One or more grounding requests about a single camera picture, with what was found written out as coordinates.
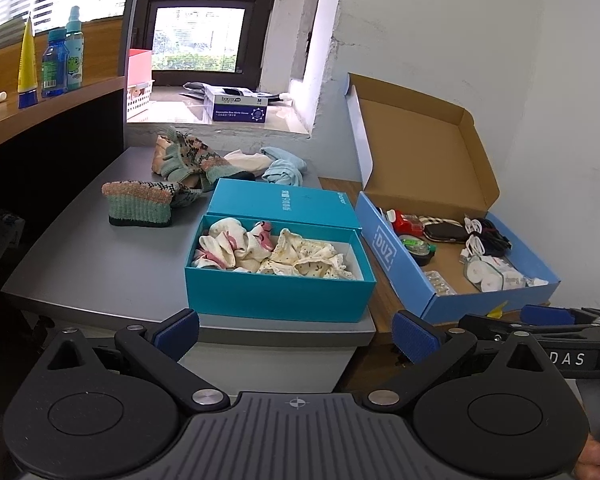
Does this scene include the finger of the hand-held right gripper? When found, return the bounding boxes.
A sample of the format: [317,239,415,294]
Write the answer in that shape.
[521,305,600,328]
[457,313,600,343]

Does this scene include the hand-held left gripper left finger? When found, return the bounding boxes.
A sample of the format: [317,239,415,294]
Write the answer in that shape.
[39,308,231,415]

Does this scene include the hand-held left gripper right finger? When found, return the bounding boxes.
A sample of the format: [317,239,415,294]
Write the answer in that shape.
[362,310,565,413]

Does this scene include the blue cardboard box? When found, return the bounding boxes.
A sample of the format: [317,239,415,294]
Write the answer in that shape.
[347,72,562,325]

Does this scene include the teal box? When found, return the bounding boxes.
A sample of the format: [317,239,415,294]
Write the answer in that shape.
[184,214,377,323]

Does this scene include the teal box lid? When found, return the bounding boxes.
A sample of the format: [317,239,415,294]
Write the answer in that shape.
[207,178,363,235]

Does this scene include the grey desktop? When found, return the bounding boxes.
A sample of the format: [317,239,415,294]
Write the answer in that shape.
[1,146,377,346]

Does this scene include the person's right hand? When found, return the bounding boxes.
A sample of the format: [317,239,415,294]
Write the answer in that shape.
[572,432,600,480]

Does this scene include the clear bag of white rolls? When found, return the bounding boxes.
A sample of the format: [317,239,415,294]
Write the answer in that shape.
[462,255,526,293]

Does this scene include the blister pill pack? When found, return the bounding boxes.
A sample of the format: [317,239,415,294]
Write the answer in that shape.
[424,270,457,296]

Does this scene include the white pink-trimmed sock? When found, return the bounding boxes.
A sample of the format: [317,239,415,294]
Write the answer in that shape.
[192,217,241,270]
[237,220,277,273]

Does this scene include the green clear tape dispenser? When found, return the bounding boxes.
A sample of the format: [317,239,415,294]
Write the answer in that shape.
[397,234,437,257]

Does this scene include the black wallet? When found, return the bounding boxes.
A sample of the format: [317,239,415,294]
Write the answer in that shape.
[423,222,468,244]

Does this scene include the red white tape dispenser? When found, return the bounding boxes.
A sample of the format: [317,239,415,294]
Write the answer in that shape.
[385,208,423,236]

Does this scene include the cream spotted sock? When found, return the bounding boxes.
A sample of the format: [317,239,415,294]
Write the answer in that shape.
[257,229,356,281]

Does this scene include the patterned knit sock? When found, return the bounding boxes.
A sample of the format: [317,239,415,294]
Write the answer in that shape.
[152,128,256,193]
[101,181,203,228]

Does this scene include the light blue sock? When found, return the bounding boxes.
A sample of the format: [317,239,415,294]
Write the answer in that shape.
[260,146,307,168]
[261,160,304,187]

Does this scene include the stone windowsill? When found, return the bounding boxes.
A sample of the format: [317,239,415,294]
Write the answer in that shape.
[125,85,313,148]

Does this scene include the white perforated basket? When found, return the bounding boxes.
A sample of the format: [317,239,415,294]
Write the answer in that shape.
[125,80,156,122]

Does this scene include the blue white glove box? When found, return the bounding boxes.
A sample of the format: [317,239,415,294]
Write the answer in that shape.
[203,85,269,125]

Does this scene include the wooden shelf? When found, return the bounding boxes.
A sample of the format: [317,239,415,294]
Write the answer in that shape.
[0,15,126,158]

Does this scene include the red box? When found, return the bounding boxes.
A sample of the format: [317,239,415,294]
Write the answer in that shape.
[127,49,153,86]

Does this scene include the green frog print bottle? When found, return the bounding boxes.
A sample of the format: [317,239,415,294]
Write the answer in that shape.
[64,6,85,92]

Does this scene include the blue bottle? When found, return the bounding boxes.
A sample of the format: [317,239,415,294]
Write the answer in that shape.
[41,28,70,98]

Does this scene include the dark framed window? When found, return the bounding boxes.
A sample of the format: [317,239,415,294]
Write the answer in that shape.
[120,0,281,88]

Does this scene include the yellow tube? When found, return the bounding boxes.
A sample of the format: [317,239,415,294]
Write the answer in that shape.
[17,17,38,109]

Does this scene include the white cable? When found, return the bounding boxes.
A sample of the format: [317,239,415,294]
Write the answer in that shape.
[459,215,486,264]

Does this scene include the black cable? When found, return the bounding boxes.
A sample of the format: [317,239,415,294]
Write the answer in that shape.
[472,217,512,256]

